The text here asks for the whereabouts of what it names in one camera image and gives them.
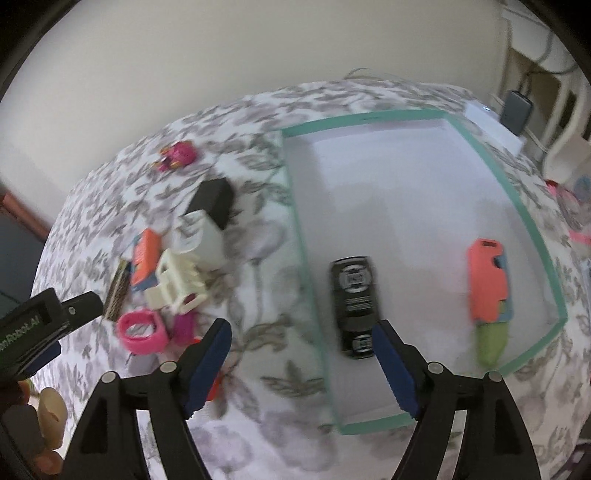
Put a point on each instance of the white charger plug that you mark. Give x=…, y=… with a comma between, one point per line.
x=201, y=240

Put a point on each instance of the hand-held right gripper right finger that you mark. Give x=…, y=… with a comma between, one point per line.
x=395, y=369

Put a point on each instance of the pink plastic item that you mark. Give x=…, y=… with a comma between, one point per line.
x=579, y=237

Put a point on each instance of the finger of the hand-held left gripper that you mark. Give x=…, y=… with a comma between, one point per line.
x=44, y=357
x=85, y=308

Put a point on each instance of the cream hair claw clip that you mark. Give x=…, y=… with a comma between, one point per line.
x=173, y=277

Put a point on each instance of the grey floral blanket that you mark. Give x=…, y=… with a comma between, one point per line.
x=258, y=138

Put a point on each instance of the magenta plastic item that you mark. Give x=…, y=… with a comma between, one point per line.
x=184, y=327

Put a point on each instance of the white wooden furniture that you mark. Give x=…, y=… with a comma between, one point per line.
x=561, y=60

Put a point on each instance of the white cardboard box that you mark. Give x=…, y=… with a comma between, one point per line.
x=489, y=122

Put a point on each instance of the white box with teal rim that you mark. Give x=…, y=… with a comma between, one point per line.
x=392, y=184

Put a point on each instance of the red plastic item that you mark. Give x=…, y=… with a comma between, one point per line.
x=216, y=387

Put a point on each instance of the orange and blue toy knife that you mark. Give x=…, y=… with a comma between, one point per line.
x=145, y=258

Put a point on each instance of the pink toy figure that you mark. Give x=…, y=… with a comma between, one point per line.
x=178, y=156

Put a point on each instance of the orange toy knife green blade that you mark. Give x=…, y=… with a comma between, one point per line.
x=485, y=277

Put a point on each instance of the black power adapter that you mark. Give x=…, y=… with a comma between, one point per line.
x=212, y=198

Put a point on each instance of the person's left hand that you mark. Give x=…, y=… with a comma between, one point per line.
x=46, y=464

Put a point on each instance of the grey power brick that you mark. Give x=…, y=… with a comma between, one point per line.
x=517, y=110

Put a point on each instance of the beige hair clip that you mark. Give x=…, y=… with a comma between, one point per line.
x=53, y=429

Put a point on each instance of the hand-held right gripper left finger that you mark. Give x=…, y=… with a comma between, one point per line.
x=207, y=364

